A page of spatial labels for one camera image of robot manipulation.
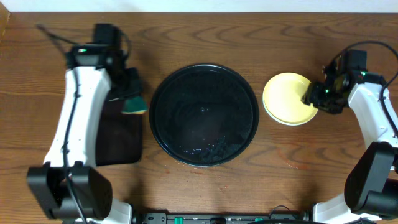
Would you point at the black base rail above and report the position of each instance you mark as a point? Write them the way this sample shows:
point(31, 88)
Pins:
point(278, 215)

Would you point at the mint green plate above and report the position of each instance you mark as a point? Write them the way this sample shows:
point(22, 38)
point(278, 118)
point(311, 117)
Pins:
point(290, 115)

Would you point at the green yellow sponge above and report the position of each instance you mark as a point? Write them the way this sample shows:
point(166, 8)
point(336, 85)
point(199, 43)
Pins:
point(135, 105)

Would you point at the yellow plate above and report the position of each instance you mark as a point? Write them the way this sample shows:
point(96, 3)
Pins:
point(285, 89)

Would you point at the black rectangular tray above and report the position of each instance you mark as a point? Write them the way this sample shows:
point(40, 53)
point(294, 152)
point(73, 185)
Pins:
point(119, 136)

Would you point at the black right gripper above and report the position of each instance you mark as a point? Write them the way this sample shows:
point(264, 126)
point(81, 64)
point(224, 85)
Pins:
point(311, 96)

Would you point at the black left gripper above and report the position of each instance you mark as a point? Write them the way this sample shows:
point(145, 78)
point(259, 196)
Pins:
point(131, 90)

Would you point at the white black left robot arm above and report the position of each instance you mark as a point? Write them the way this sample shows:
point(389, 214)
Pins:
point(67, 186)

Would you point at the black round tray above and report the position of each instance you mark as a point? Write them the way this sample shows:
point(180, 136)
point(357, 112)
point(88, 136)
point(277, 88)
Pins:
point(204, 115)

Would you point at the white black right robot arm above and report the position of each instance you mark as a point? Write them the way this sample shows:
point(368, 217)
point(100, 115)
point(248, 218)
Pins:
point(369, 193)

